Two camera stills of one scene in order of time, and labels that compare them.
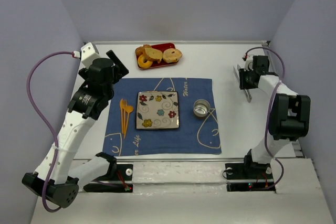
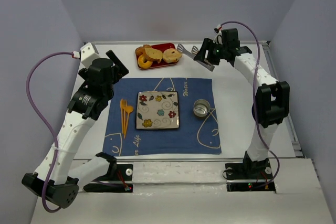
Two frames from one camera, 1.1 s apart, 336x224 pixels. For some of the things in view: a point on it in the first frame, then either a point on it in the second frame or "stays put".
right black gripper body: (243, 79) to (207, 51)
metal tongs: (246, 91) to (195, 52)
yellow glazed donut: (141, 63) stays put
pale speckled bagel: (171, 55) stays put
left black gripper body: (117, 64) stays put
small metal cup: (201, 107) stays put
